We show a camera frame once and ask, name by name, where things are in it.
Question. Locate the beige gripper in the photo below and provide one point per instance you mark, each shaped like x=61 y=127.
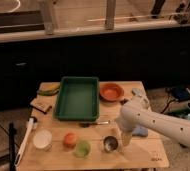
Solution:
x=126 y=137

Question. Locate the blue sponge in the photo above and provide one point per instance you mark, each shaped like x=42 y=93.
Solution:
x=140 y=131

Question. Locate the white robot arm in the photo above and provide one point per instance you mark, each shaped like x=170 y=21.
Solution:
x=136 y=112

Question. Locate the green plastic tray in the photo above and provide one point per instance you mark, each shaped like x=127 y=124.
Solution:
x=78 y=99

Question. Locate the metal cup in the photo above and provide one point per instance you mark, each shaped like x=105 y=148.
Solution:
x=110 y=143

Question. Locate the bunch of dark grapes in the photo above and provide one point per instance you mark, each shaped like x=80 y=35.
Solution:
x=122 y=102

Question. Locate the green cup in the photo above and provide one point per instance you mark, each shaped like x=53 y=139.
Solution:
x=82 y=148

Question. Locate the orange bowl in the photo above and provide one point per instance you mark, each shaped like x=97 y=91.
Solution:
x=111 y=92

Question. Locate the light blue cloth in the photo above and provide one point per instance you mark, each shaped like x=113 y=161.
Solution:
x=137 y=92

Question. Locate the orange tomato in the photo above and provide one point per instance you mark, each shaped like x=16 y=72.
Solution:
x=70 y=140

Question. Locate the green bin with items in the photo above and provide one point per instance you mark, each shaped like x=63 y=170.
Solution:
x=180 y=113

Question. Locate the dark device on floor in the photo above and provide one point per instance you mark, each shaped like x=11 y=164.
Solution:
x=180 y=93

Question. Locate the white round container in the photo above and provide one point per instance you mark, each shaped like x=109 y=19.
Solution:
x=42 y=140

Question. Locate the green cucumber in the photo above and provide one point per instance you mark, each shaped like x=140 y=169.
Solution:
x=47 y=93

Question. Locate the brown wooden block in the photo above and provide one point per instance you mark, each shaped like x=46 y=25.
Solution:
x=40 y=105

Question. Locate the yellow banana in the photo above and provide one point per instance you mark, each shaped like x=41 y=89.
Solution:
x=48 y=87

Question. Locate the black pole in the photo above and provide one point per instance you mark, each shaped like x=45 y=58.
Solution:
x=12 y=132

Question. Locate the white handled brush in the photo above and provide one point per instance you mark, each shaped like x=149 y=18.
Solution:
x=23 y=144

